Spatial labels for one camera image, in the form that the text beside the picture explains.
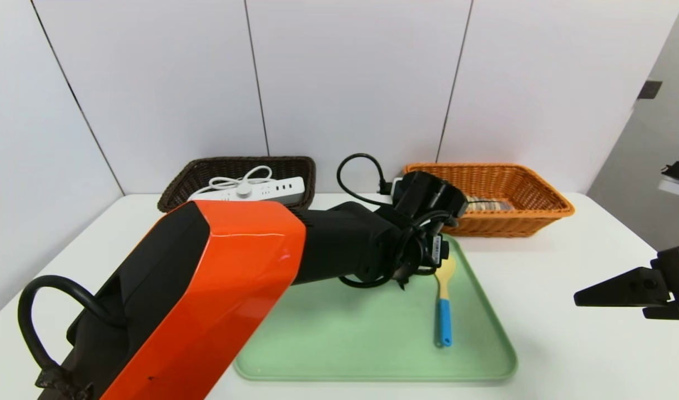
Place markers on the light green plastic tray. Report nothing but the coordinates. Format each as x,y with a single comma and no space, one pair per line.
372,333

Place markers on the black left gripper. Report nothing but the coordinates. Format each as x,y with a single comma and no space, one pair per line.
437,247

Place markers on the black wall mounted fixture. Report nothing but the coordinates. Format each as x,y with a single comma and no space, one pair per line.
650,90

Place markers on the dark brown wicker basket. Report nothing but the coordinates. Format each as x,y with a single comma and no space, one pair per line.
206,169

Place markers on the orange wicker basket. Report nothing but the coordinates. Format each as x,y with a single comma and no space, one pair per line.
517,189

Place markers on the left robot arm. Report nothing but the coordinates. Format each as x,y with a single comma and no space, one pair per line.
206,289

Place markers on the brown striped bread loaf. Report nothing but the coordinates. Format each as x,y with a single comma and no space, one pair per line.
492,205

